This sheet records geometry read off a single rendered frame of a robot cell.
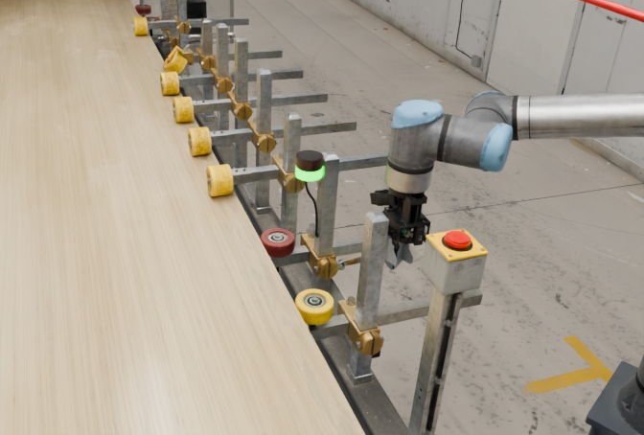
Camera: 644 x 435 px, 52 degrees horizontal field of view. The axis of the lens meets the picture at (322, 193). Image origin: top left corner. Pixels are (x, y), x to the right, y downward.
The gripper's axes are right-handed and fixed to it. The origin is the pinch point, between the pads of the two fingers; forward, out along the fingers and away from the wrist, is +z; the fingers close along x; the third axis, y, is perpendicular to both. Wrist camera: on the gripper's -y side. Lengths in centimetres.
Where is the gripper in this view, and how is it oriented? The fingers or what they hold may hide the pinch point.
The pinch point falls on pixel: (391, 262)
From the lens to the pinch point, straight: 144.4
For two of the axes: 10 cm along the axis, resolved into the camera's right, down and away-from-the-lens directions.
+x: 9.3, -1.3, 3.4
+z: -0.6, 8.7, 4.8
